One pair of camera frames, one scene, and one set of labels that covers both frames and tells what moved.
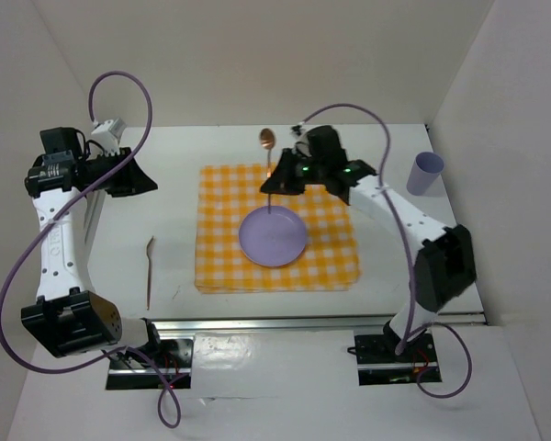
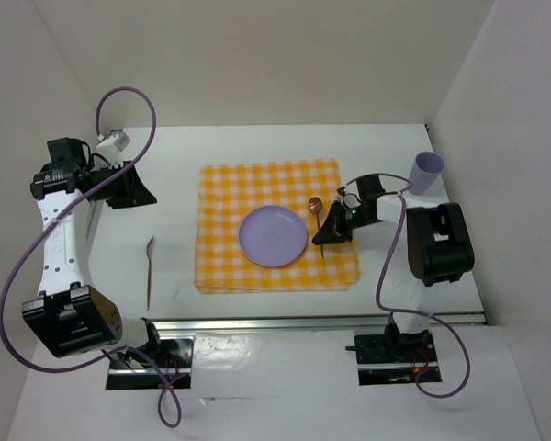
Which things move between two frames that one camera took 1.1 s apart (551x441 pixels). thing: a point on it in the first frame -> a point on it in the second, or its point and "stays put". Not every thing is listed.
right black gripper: x=281 y=178 -> x=333 y=230
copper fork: x=149 y=254 stays put
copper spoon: x=267 y=141 -> x=315 y=206
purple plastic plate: x=272 y=240 stays put
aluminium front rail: x=302 y=322 stays put
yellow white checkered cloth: x=226 y=194 stays put
